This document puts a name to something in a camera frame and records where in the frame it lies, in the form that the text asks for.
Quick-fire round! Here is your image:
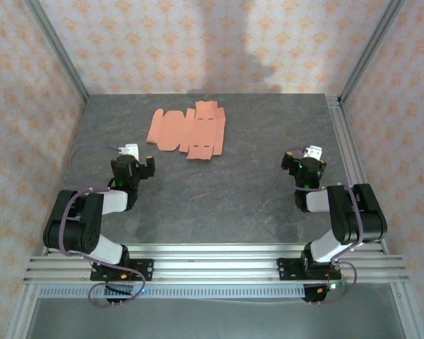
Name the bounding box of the orange paper box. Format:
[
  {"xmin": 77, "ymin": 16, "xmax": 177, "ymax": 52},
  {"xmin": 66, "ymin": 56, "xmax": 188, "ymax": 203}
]
[{"xmin": 146, "ymin": 100, "xmax": 227, "ymax": 161}]

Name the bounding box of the grey metal lower panel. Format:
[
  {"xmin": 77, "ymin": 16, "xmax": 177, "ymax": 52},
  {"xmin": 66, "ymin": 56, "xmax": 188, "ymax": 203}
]
[{"xmin": 24, "ymin": 298, "xmax": 409, "ymax": 339}]

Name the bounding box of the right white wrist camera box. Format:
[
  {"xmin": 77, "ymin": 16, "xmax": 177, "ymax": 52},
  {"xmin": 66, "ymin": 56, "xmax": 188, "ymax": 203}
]
[{"xmin": 302, "ymin": 145, "xmax": 323, "ymax": 160}]

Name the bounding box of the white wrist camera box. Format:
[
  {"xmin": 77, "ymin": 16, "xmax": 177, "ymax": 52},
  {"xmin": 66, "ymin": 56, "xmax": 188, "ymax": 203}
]
[
  {"xmin": 302, "ymin": 145, "xmax": 323, "ymax": 160},
  {"xmin": 119, "ymin": 143, "xmax": 140, "ymax": 160}
]

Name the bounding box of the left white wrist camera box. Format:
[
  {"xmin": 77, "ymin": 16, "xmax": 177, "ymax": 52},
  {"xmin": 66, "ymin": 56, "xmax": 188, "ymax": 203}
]
[{"xmin": 119, "ymin": 143, "xmax": 140, "ymax": 160}]

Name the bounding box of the aluminium side rail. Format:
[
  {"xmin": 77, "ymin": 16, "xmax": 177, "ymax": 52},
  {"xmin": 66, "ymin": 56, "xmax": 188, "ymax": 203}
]
[{"xmin": 325, "ymin": 95, "xmax": 388, "ymax": 245}]

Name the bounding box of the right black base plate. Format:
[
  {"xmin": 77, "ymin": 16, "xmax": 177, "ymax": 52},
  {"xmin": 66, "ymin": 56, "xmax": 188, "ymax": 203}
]
[{"xmin": 276, "ymin": 257, "xmax": 341, "ymax": 283}]

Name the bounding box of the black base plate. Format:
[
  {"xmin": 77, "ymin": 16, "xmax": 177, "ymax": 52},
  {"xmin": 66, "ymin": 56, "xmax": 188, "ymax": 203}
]
[
  {"xmin": 90, "ymin": 258, "xmax": 154, "ymax": 283},
  {"xmin": 276, "ymin": 257, "xmax": 341, "ymax": 283}
]

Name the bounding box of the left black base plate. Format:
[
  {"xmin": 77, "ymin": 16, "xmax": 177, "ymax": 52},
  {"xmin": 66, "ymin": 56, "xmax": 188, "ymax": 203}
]
[{"xmin": 90, "ymin": 258, "xmax": 154, "ymax": 283}]

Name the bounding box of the aluminium mounting rail frame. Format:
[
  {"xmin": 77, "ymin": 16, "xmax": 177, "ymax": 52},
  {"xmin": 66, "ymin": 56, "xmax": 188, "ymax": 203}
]
[{"xmin": 23, "ymin": 243, "xmax": 410, "ymax": 285}]

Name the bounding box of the aluminium frame post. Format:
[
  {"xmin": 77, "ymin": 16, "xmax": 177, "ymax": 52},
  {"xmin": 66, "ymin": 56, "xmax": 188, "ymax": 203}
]
[
  {"xmin": 23, "ymin": 0, "xmax": 90, "ymax": 104},
  {"xmin": 338, "ymin": 0, "xmax": 409, "ymax": 104}
]

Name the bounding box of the slotted grey cable duct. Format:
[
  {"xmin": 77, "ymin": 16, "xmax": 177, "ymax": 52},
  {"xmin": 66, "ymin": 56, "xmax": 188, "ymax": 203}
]
[{"xmin": 35, "ymin": 285, "xmax": 307, "ymax": 299}]

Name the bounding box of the aluminium frame leg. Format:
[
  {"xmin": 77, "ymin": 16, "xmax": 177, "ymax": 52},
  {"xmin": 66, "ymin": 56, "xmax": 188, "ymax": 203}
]
[
  {"xmin": 5, "ymin": 282, "xmax": 40, "ymax": 339},
  {"xmin": 390, "ymin": 282, "xmax": 424, "ymax": 339}
]

